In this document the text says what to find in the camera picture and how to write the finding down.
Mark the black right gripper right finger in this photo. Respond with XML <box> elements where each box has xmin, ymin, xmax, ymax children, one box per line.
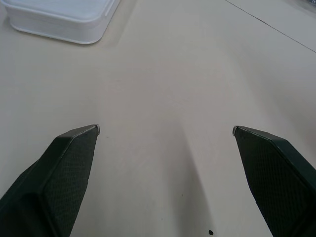
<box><xmin>232</xmin><ymin>125</ymin><xmax>316</xmax><ymax>237</ymax></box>

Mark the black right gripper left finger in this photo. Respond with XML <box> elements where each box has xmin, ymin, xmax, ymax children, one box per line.
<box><xmin>0</xmin><ymin>124</ymin><xmax>100</xmax><ymax>237</ymax></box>

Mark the white plastic tray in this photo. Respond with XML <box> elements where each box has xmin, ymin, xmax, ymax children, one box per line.
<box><xmin>4</xmin><ymin>0</ymin><xmax>121</xmax><ymax>45</ymax></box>

